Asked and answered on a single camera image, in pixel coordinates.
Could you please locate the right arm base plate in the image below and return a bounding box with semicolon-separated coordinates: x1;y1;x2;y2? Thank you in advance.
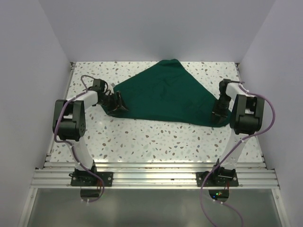
196;171;239;187

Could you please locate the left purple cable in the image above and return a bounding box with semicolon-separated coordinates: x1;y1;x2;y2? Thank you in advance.
53;75;106;203

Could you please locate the aluminium rail frame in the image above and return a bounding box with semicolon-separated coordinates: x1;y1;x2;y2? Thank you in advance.
31;61;279;189

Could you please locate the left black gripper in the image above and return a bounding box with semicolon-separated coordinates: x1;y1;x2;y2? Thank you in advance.
98;91;128;115

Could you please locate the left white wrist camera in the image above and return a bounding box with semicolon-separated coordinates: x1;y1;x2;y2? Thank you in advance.
108;83;115;94

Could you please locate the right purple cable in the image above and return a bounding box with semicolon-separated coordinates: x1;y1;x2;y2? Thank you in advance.
199;81;276;227

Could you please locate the green surgical drape cloth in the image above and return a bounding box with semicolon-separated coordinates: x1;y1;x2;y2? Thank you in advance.
103;59;231;128

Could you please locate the purple cable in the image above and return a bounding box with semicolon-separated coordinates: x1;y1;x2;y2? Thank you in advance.
53;75;106;203
199;81;276;227

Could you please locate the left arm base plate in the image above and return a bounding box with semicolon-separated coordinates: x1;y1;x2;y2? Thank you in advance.
69;171;114;187

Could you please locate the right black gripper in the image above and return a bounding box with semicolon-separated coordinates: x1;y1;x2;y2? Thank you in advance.
211;94;232;123

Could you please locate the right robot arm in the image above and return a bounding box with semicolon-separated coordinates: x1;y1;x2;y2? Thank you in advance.
211;79;265;186

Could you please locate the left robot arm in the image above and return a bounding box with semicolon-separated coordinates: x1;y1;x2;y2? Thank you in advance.
53;78;128;186

